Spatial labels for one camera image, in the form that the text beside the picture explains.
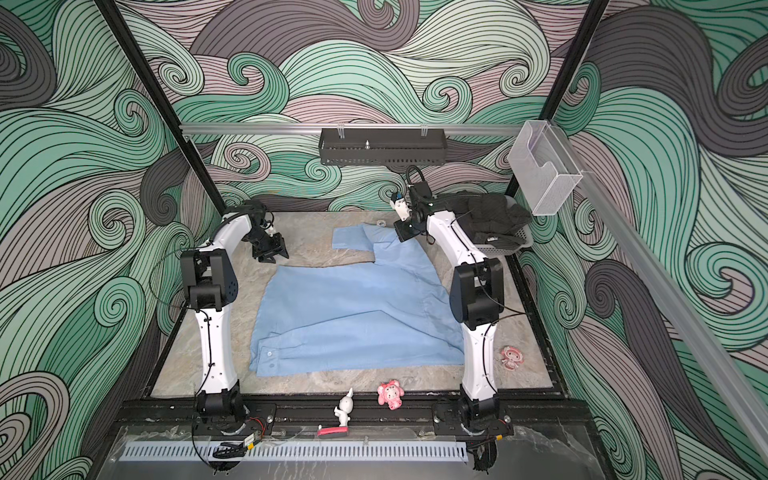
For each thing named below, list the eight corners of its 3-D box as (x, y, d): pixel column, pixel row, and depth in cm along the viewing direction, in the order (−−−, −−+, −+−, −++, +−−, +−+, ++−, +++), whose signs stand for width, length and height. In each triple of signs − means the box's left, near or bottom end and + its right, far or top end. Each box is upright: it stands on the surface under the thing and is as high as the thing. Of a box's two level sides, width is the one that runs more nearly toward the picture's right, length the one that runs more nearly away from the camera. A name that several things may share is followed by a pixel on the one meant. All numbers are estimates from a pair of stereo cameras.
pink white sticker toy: (503, 370, 83) (507, 366, 80) (498, 350, 86) (502, 346, 84) (521, 370, 83) (526, 366, 80) (515, 350, 86) (519, 346, 84)
